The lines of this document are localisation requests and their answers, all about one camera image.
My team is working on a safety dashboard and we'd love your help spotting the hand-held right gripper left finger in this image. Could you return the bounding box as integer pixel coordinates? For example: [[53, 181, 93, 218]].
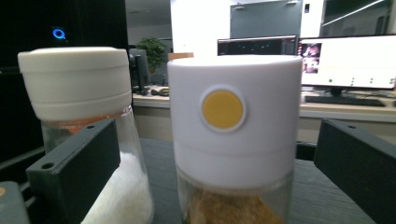
[[25, 119, 121, 224]]

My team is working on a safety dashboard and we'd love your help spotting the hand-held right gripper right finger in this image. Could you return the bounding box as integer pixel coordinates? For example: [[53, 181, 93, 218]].
[[313, 118, 396, 224]]

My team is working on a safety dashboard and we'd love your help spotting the glass jar with white granules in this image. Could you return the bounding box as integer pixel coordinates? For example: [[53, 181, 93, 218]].
[[17, 46, 156, 224]]

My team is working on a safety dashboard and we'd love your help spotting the glass jar with brown seasoning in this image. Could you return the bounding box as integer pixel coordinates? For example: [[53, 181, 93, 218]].
[[166, 54, 304, 224]]

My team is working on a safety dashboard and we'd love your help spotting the black keyboard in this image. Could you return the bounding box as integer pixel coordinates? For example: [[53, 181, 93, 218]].
[[304, 95, 387, 108]]

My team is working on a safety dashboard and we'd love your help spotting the bright computer monitor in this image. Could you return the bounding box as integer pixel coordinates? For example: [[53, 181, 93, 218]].
[[298, 34, 396, 91]]

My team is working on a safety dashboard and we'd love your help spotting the black office monitor back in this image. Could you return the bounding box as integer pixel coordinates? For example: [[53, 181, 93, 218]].
[[128, 48, 151, 94]]

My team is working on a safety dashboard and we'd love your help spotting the green potted plant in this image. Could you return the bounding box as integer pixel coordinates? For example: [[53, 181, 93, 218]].
[[135, 36, 168, 75]]

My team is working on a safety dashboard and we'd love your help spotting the black cabinet with blue light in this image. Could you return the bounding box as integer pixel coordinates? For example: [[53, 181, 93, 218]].
[[0, 0, 129, 183]]

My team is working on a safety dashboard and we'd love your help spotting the dark computer monitor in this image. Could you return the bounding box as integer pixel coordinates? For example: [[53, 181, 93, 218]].
[[217, 35, 299, 57]]

